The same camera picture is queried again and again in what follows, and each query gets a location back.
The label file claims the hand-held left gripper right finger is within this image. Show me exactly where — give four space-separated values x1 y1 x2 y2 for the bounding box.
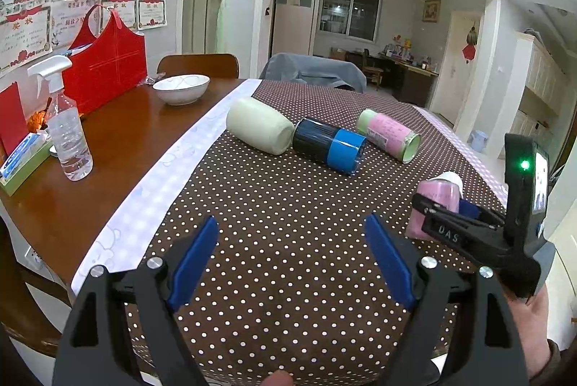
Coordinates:
364 214 530 386

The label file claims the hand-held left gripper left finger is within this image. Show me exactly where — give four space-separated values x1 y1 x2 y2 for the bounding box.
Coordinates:
52 215 220 386

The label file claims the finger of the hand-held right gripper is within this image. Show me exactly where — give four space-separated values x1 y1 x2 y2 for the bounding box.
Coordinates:
411 192 505 246
459 199 506 227

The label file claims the person's right forearm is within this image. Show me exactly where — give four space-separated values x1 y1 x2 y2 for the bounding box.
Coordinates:
530 338 576 386

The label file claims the green and pink cup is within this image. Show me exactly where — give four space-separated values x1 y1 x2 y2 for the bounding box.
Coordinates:
356 108 422 164

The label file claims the black and blue cup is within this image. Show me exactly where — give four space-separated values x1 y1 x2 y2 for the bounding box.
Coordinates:
292 118 367 176

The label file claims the cream cup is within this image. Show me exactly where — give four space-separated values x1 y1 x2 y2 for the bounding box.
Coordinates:
225 97 296 155

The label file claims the person's right hand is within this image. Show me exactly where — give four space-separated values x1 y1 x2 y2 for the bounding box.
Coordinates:
509 280 551 386

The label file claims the person's left hand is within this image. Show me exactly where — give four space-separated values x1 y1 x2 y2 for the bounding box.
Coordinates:
263 370 294 386

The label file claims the light blue bin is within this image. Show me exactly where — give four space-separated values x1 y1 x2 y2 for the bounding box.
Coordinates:
470 130 491 153

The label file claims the brown dotted tablecloth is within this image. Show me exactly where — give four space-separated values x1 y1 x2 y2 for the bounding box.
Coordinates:
71 78 511 386

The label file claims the white door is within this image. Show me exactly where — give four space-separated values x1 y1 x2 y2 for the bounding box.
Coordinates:
432 10 484 126

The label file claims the cream cabinet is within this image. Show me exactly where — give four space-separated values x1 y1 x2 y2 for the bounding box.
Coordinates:
508 31 567 145

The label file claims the dark wooden desk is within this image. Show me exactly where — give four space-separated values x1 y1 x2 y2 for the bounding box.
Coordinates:
361 50 441 108

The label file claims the red door ornament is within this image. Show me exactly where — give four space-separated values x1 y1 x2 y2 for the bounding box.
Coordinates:
462 26 479 62

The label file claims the clear spray bottle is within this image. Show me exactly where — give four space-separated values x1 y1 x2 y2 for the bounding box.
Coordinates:
27 54 94 182

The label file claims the white bowl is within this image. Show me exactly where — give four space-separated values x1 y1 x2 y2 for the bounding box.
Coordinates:
152 74 211 106

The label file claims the green tissue box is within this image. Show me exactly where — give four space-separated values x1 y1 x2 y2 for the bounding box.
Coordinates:
0 131 55 197

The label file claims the wooden chair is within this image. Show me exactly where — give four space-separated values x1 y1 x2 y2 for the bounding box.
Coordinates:
156 53 240 80

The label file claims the grey covered chair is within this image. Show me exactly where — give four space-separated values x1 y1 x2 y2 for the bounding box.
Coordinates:
258 52 367 93

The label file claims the red bag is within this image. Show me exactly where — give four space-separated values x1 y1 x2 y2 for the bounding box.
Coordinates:
62 4 149 116

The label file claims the orange snack packet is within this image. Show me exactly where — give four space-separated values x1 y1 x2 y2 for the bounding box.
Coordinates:
26 97 53 132

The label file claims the window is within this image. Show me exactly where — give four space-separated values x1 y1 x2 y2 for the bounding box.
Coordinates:
317 0 384 42

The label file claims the red box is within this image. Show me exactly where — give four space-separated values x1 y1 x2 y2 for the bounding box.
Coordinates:
0 82 29 157

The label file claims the white refrigerator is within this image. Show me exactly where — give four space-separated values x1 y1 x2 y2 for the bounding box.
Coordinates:
272 0 324 57

